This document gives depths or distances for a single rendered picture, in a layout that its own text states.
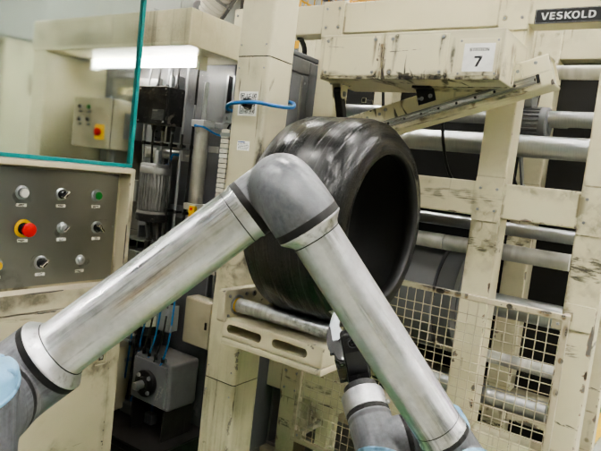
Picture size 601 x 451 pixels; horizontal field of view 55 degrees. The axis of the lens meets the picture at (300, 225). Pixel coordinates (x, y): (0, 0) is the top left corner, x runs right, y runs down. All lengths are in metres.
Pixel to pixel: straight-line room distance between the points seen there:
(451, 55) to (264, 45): 0.56
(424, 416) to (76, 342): 0.61
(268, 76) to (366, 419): 1.07
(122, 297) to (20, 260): 0.77
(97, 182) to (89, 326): 0.88
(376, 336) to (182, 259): 0.36
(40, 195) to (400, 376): 1.19
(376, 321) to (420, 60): 1.07
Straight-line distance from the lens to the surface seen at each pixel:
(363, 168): 1.51
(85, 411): 2.03
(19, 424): 1.06
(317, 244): 0.93
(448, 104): 1.95
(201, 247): 1.05
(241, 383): 1.96
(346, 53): 1.99
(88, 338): 1.11
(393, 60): 1.90
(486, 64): 1.79
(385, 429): 1.19
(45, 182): 1.82
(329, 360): 1.62
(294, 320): 1.64
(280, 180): 0.93
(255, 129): 1.82
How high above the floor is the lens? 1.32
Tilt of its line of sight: 5 degrees down
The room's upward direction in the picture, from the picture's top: 7 degrees clockwise
